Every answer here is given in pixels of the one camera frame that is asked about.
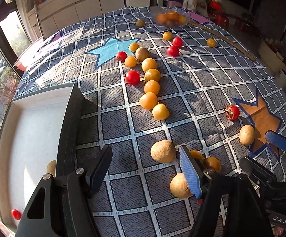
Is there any brown longan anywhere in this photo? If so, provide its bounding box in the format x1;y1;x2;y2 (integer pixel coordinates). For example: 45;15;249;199
170;173;192;199
239;125;255;146
150;140;176;163
135;47;151;62

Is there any dark orange tomato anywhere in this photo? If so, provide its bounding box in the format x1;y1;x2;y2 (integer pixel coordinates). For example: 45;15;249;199
203;156;221;173
190;150;204;164

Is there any red cherry tomato with stem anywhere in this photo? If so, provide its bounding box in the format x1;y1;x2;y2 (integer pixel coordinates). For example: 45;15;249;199
224;104;240;121

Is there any yellow cherry tomato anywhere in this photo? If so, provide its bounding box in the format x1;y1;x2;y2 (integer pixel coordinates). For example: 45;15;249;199
152;103;170;120

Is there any right hand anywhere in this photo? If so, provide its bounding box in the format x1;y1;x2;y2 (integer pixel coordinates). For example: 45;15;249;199
273;226;286;237

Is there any white shallow tray box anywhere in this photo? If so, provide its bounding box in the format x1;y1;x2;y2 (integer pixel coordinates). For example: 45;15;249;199
0;82;84;232

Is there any grey checked tablecloth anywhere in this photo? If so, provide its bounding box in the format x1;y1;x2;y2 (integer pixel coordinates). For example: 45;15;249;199
16;7;286;236

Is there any orange tomato near star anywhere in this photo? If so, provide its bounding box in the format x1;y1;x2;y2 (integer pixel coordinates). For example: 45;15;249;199
124;55;138;68

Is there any red tomato near star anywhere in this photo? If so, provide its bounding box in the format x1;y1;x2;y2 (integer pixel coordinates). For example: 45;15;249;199
116;51;127;63

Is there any yellow tomato far right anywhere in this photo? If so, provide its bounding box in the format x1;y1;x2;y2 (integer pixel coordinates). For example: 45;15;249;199
206;38;216;48

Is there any small yellow tomato top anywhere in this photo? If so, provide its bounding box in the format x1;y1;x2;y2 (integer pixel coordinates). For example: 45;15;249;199
129;42;140;53

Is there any red tomato pair lower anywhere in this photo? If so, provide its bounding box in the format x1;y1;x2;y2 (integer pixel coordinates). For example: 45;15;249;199
167;46;179;57

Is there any red tomato pair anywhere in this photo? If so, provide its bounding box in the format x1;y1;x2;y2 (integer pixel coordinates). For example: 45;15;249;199
167;46;179;57
172;36;183;48

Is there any red tomato pair upper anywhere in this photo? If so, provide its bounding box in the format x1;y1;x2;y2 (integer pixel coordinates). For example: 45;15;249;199
172;36;183;48

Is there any yellow tomato near pair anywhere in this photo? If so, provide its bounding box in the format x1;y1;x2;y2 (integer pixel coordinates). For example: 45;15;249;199
162;32;172;41

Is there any longan near bowl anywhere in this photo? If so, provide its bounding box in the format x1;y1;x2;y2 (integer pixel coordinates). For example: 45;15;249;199
135;19;146;27

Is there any glass fruit bowl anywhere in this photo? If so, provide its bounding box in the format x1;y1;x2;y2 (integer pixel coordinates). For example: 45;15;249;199
150;7;191;28

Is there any white sideboard cabinet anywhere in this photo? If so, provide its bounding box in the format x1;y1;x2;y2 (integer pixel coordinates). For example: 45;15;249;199
27;0;125;38

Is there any orange tomato chain end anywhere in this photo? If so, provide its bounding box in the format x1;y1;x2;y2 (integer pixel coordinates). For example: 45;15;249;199
139;91;159;111

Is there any orange tomato chain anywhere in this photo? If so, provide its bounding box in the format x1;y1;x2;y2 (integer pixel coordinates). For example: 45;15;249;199
141;58;157;72
144;68;162;83
143;79;161;96

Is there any red tomato beside chain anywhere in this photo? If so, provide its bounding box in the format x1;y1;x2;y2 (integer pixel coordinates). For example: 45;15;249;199
124;70;140;86

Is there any brown longan in chain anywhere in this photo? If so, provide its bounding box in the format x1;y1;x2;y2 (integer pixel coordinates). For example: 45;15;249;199
135;47;151;62

